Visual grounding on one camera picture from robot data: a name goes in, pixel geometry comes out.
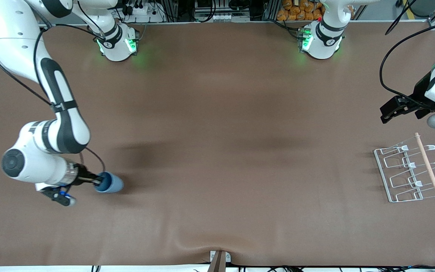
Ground orange snack bags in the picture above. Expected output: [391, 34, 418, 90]
[277, 0, 325, 22]

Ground aluminium profile bar with bracket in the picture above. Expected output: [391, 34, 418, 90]
[209, 250, 231, 272]

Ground blue plastic cup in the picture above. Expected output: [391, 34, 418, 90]
[95, 172, 124, 194]

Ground white wire rack wooden handle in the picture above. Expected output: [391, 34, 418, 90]
[373, 132, 435, 203]

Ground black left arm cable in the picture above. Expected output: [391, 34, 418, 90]
[379, 21, 435, 100]

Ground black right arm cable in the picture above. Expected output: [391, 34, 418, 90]
[0, 23, 106, 174]

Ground white power strip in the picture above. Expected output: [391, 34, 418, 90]
[126, 3, 162, 18]

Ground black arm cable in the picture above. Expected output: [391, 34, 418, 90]
[379, 21, 435, 100]
[0, 23, 106, 174]

